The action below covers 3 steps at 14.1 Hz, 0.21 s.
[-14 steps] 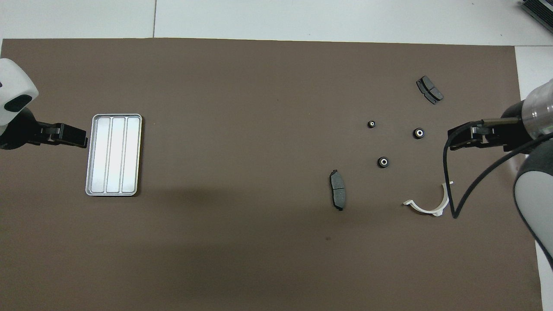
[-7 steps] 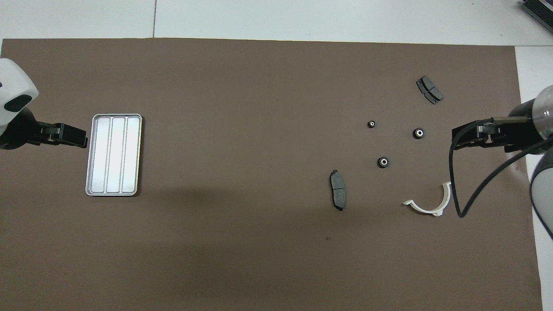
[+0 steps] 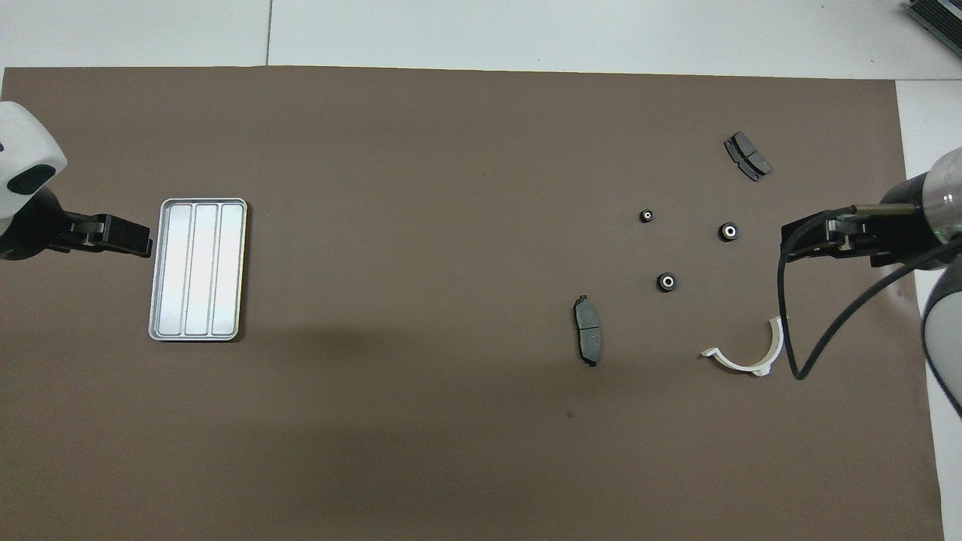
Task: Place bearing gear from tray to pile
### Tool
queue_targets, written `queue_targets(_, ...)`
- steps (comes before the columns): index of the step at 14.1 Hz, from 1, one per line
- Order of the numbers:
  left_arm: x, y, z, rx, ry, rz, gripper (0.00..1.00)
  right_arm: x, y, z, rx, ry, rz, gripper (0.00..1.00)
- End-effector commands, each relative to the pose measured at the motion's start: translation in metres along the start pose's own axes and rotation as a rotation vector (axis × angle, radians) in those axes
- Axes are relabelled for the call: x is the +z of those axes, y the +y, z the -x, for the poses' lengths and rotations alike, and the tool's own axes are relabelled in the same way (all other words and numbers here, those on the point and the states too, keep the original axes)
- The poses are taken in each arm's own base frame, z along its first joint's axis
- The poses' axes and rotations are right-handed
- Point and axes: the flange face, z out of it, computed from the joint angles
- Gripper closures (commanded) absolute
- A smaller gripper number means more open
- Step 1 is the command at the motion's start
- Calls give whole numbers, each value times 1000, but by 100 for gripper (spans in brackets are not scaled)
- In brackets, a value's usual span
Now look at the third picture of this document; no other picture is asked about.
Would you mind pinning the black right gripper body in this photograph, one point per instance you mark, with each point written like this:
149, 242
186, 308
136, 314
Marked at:
906, 225

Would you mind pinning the white semicircular plastic clamp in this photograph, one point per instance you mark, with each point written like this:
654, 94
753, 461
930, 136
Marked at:
774, 346

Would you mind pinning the long grey brake pad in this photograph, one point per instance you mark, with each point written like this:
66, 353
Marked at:
587, 330

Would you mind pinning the brown table mat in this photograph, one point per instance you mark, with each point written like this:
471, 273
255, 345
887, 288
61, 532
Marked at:
451, 150

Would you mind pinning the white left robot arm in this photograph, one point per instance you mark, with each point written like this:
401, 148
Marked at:
22, 150

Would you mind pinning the silver metal tray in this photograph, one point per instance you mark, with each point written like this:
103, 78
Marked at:
199, 270

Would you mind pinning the grooved grey brake pad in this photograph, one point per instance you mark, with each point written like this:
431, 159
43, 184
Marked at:
748, 155

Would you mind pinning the grey ribbed metal block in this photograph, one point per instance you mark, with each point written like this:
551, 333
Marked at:
943, 19

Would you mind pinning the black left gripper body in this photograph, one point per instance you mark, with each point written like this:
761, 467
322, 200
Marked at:
45, 233

